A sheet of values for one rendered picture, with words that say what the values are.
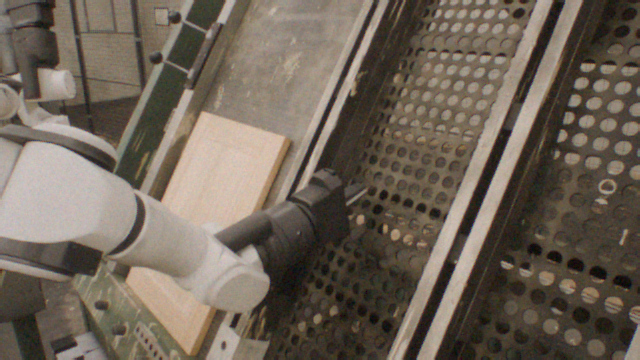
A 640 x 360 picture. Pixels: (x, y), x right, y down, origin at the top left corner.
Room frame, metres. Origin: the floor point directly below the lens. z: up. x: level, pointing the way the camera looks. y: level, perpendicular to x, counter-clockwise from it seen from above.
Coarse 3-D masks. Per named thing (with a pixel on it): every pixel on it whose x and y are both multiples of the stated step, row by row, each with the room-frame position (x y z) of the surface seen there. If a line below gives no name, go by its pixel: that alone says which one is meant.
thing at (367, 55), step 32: (384, 0) 0.88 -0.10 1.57; (416, 0) 0.93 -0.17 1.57; (352, 32) 0.90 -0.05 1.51; (384, 32) 0.87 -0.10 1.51; (352, 64) 0.85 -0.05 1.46; (384, 64) 0.87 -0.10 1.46; (352, 96) 0.82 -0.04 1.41; (320, 128) 0.82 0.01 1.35; (352, 128) 0.82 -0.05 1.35; (320, 160) 0.77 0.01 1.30; (288, 192) 0.78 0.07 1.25; (288, 288) 0.72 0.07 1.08; (224, 320) 0.70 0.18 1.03; (256, 320) 0.68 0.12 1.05; (224, 352) 0.66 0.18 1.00; (256, 352) 0.68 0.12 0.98
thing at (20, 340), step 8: (16, 320) 1.10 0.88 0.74; (24, 320) 1.11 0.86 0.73; (32, 320) 1.12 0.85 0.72; (16, 328) 1.10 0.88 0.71; (24, 328) 1.11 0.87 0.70; (32, 328) 1.12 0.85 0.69; (16, 336) 1.09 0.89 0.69; (24, 336) 1.10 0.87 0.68; (32, 336) 1.12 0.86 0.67; (40, 336) 1.13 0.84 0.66; (24, 344) 1.10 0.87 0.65; (32, 344) 1.11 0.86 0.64; (40, 344) 1.13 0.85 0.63; (24, 352) 1.10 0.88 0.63; (32, 352) 1.11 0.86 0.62; (40, 352) 1.12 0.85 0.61
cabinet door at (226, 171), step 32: (224, 128) 1.11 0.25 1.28; (256, 128) 1.03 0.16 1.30; (192, 160) 1.14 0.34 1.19; (224, 160) 1.05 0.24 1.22; (256, 160) 0.97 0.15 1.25; (192, 192) 1.07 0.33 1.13; (224, 192) 0.99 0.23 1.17; (256, 192) 0.91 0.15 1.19; (224, 224) 0.93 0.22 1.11; (160, 288) 0.95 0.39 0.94; (160, 320) 0.89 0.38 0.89; (192, 320) 0.83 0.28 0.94; (192, 352) 0.78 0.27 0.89
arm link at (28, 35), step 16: (16, 0) 1.09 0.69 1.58; (32, 0) 1.08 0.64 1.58; (48, 0) 1.09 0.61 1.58; (16, 16) 1.09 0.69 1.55; (32, 16) 1.08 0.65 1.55; (48, 16) 1.10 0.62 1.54; (16, 32) 1.06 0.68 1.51; (32, 32) 1.06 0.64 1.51; (48, 32) 1.08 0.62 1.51; (16, 48) 1.05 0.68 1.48
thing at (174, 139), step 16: (240, 0) 1.37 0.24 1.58; (224, 16) 1.36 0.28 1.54; (240, 16) 1.37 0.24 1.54; (224, 32) 1.34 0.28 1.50; (224, 48) 1.34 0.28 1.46; (208, 64) 1.30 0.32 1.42; (208, 80) 1.30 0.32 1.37; (192, 96) 1.27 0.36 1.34; (176, 112) 1.28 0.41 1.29; (192, 112) 1.26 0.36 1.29; (176, 128) 1.23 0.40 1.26; (160, 144) 1.25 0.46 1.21; (176, 144) 1.23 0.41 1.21; (160, 160) 1.20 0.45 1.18; (176, 160) 1.22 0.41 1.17; (160, 176) 1.19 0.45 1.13; (144, 192) 1.18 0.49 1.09; (160, 192) 1.19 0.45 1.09; (112, 272) 1.09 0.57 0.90
